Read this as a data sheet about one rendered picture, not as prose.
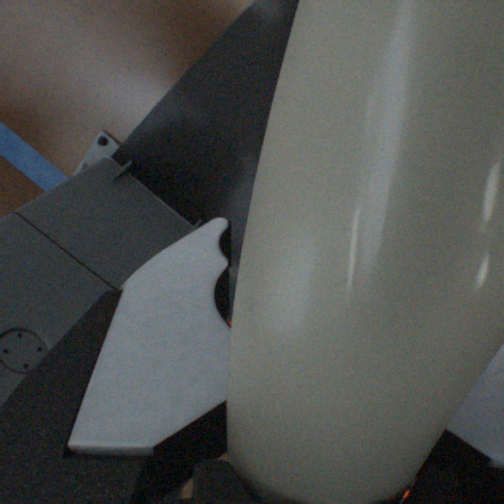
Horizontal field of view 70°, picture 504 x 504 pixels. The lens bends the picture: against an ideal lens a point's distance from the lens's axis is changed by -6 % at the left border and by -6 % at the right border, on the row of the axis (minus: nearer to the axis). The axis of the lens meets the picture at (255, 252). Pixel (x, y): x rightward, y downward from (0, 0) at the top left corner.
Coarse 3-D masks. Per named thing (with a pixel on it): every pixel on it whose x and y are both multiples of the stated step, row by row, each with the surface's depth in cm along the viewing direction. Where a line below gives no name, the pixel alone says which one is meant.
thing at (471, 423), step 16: (496, 368) 7; (480, 384) 6; (496, 384) 6; (464, 400) 6; (480, 400) 6; (496, 400) 6; (464, 416) 6; (480, 416) 6; (496, 416) 6; (448, 432) 6; (464, 432) 5; (480, 432) 5; (496, 432) 5; (448, 448) 6; (464, 448) 5; (480, 448) 5; (496, 448) 5; (432, 464) 6; (448, 464) 6; (464, 464) 5; (480, 464) 5; (496, 464) 5; (464, 480) 6; (464, 496) 6
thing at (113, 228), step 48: (96, 144) 105; (48, 192) 81; (96, 192) 93; (144, 192) 108; (0, 240) 64; (48, 240) 72; (96, 240) 82; (144, 240) 94; (0, 288) 59; (48, 288) 65; (96, 288) 73; (0, 336) 54; (48, 336) 59; (0, 384) 49
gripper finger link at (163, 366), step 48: (192, 240) 10; (144, 288) 8; (192, 288) 8; (144, 336) 7; (192, 336) 7; (96, 384) 6; (144, 384) 6; (192, 384) 6; (96, 432) 5; (144, 432) 5; (192, 432) 6
